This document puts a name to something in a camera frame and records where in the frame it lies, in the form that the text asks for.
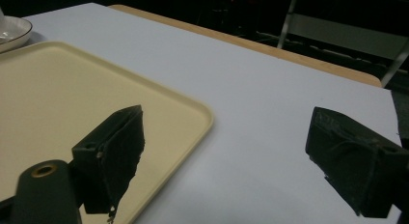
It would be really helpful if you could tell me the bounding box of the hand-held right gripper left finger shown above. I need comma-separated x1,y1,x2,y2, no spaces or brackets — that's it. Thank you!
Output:
70,104,146,224

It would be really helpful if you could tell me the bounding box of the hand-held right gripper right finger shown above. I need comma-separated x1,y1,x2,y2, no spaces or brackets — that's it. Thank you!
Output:
305,106,409,219

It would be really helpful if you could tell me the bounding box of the cream plastic tray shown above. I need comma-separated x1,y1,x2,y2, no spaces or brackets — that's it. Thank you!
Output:
0,41,215,224

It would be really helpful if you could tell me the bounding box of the grey metal chair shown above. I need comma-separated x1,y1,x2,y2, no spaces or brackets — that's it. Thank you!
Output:
277,0,409,88

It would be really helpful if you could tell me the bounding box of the white saucer with gold rim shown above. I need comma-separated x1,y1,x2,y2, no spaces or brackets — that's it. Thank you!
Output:
0,14,34,54

